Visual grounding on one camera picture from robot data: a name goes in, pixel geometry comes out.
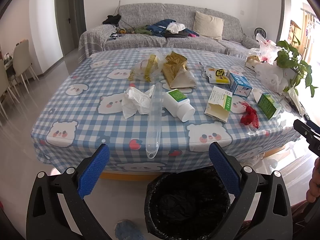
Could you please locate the white red plastic bag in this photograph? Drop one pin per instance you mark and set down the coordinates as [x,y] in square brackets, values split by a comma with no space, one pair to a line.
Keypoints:
[268,50]

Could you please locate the blue checkered bear tablecloth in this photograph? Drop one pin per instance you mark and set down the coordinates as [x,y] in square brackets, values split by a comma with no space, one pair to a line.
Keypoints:
[86,112]

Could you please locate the clear bag yellow ribbon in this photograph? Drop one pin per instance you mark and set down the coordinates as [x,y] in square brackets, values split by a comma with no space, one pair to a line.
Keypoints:
[149,68]

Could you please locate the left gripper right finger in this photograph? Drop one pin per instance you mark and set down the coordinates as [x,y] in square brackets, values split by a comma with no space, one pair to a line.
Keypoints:
[261,207]

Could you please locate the grey green door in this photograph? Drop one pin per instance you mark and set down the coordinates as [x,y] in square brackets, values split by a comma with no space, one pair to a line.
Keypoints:
[70,21]

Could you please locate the beige cushion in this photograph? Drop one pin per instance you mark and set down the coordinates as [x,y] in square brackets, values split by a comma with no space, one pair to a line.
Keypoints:
[208,26]

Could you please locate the white green medicine box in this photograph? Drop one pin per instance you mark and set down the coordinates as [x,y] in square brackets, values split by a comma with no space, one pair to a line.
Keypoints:
[219,104]

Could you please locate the clear plastic tube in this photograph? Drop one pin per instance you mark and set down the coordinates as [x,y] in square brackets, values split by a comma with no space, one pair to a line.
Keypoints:
[154,129]

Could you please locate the pile of clothes on sofa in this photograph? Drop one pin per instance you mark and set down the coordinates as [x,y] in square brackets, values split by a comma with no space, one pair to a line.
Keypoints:
[167,28]

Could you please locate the blue milk carton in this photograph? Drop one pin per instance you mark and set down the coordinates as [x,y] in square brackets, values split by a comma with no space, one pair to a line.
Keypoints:
[239,85]

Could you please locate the beige dining chair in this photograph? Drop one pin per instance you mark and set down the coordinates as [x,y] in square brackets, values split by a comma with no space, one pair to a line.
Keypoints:
[4,83]
[22,60]

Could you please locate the grey sofa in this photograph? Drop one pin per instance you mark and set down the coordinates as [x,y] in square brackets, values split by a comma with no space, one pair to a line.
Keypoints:
[107,37]

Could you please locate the black lined trash bin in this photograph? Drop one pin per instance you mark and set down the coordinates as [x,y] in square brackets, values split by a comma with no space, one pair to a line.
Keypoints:
[186,205]

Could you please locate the black bag on sofa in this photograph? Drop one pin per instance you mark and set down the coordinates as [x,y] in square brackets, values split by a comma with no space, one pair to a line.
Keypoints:
[112,20]

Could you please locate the potted green plant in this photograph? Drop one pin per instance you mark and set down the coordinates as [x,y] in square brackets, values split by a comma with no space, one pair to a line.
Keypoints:
[288,57]

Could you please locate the white tissue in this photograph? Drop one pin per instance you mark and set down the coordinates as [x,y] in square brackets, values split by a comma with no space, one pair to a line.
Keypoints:
[136,101]

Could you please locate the white crumpled plastic bag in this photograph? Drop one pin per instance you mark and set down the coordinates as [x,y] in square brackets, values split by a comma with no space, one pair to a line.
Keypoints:
[271,76]

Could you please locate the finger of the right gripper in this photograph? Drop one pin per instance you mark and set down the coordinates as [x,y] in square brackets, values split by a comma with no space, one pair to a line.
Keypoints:
[310,131]

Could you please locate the blue fuzzy slipper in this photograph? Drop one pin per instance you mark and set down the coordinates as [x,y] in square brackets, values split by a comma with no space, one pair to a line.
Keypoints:
[127,230]

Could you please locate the brown tissue box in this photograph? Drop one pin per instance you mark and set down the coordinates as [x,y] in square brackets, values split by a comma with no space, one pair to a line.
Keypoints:
[252,62]

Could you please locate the white pill bottle green label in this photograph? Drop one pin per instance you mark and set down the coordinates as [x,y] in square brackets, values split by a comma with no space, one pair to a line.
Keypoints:
[178,105]

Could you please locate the person's right hand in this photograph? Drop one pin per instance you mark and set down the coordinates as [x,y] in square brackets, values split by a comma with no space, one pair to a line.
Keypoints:
[313,191]

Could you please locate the gold foil package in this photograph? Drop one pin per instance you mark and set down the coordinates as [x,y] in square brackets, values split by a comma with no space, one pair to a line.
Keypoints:
[177,73]

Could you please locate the yellow white snack wrapper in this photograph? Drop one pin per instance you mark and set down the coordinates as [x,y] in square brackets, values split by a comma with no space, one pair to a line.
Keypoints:
[217,76]

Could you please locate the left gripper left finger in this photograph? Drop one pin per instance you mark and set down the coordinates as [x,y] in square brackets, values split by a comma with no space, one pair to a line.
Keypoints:
[45,217]

